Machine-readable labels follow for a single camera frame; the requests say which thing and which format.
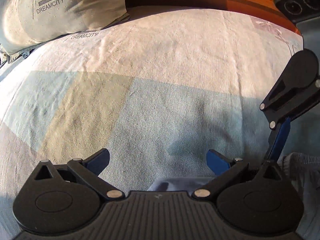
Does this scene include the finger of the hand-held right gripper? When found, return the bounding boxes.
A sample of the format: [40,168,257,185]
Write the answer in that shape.
[260,76,320,162]

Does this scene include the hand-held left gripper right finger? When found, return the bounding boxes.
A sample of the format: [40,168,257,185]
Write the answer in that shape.
[206,149,284,202]

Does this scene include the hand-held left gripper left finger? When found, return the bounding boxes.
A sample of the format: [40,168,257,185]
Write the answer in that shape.
[34,148,124,202]

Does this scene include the grey printed pants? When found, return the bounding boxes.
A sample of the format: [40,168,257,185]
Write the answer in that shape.
[149,152,320,205]

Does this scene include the wooden headboard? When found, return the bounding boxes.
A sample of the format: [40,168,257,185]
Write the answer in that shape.
[125,0,303,35]

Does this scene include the patchwork floral bed sheet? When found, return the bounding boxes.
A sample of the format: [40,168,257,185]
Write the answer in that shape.
[0,10,320,193]

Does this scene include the plain pale pillow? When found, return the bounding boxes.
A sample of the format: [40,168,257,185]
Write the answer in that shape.
[0,44,35,64]

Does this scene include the cream printed pillow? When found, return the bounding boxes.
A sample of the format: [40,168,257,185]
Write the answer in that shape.
[0,0,128,55]

